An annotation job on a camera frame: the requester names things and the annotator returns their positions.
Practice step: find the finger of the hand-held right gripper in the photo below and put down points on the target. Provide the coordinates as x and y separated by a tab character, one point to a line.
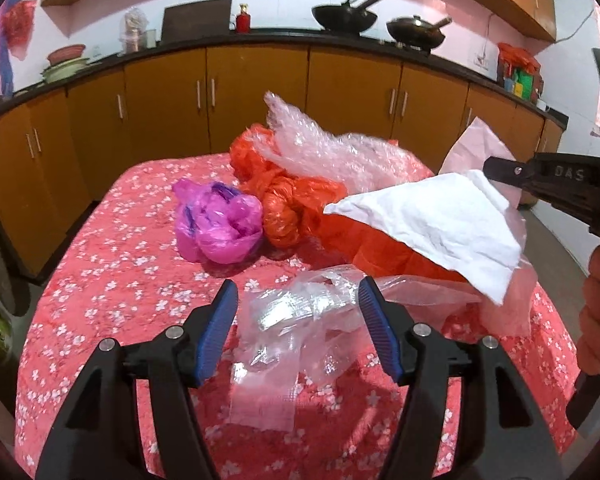
505	170

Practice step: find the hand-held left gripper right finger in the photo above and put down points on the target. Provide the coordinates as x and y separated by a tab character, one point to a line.
380	332

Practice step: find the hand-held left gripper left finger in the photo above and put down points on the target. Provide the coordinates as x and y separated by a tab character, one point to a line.
215	332

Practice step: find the pale pink plastic bag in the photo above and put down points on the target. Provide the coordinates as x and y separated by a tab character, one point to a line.
472	145

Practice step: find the clear plastic wrap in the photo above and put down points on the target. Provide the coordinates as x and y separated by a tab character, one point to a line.
280	320

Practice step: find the orange plastic bag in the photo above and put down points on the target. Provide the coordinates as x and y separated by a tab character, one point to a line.
380	255
285	210

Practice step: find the white paper tissue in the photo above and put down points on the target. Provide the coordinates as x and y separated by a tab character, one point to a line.
445	225

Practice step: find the clear bubble wrap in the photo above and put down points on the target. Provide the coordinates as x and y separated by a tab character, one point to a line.
325	150

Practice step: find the green box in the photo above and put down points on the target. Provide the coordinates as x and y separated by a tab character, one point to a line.
524	82

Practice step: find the red floral blanket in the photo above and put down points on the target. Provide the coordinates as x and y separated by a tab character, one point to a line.
105	310

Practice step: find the orange bag on boxes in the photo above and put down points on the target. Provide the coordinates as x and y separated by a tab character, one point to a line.
517	57

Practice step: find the black wok with lid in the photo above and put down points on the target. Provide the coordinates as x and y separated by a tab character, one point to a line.
415	32

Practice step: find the wooden base cabinets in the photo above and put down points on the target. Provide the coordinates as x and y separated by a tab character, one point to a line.
170	110

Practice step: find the black countertop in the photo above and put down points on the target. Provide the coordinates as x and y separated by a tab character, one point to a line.
280	39

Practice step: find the green basin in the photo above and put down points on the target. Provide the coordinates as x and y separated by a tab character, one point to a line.
62	72

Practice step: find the red bottle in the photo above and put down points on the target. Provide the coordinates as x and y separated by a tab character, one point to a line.
243	20

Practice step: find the glass jar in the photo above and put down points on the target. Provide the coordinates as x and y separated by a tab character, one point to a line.
134	32

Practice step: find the dark board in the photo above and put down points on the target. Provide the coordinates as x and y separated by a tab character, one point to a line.
195	20

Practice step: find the red bowl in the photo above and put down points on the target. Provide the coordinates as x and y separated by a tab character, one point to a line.
66	54

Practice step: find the red hanging bag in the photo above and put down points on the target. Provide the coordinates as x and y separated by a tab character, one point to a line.
20	27

